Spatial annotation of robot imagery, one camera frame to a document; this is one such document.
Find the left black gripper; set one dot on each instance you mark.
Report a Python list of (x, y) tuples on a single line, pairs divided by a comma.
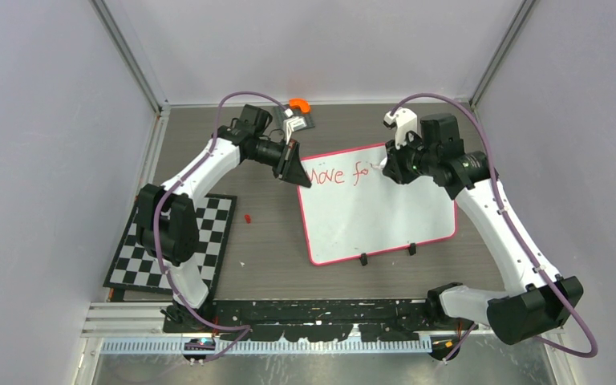
[(289, 167)]

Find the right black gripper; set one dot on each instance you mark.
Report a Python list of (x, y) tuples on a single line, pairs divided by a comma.
[(395, 167)]

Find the pink framed whiteboard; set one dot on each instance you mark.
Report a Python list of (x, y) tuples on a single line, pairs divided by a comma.
[(351, 208)]

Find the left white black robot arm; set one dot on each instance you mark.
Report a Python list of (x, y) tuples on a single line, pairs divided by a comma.
[(166, 222)]

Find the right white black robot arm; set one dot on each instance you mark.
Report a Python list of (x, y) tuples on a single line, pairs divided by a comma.
[(532, 301)]

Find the grey studded baseplate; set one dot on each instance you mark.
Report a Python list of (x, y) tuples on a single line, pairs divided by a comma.
[(279, 116)]

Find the orange curved plastic piece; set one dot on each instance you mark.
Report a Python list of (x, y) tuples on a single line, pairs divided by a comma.
[(301, 105)]

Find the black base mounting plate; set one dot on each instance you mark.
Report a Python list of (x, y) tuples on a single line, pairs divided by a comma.
[(376, 320)]

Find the black white checkerboard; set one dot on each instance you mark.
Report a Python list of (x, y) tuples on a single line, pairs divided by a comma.
[(133, 269)]

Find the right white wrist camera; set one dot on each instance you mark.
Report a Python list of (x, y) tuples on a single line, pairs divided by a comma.
[(404, 122)]

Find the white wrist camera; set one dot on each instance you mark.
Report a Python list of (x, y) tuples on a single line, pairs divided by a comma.
[(292, 123), (404, 122)]

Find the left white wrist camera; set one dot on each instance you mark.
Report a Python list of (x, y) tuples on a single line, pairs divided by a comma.
[(292, 123)]

